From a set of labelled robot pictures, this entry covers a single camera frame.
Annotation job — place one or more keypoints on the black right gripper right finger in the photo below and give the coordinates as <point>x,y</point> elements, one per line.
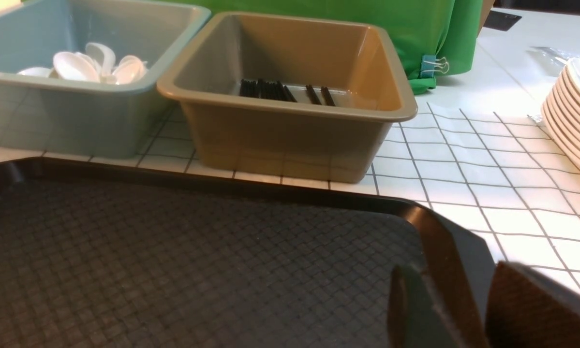
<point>527,309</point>

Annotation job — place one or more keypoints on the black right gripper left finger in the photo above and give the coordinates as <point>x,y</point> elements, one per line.
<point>412,319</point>

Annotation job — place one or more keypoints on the black serving tray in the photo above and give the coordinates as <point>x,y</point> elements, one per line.
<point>96,256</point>

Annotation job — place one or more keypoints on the stack of white plates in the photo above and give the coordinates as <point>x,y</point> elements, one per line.
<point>560,110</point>

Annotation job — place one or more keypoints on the brown plastic bin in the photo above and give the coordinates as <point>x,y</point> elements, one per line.
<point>279,138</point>

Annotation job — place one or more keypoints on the metal binder clip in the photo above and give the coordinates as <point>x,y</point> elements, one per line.
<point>431,64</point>

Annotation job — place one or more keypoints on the black chopsticks bundle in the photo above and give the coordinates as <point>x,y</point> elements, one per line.
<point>277,91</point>

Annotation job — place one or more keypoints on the green cloth backdrop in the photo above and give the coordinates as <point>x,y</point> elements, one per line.
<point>445,28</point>

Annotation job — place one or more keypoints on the pile of white spoons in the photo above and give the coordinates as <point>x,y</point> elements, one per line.
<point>98,63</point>

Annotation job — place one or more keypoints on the teal plastic bin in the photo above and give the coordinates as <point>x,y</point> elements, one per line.
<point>86,118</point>

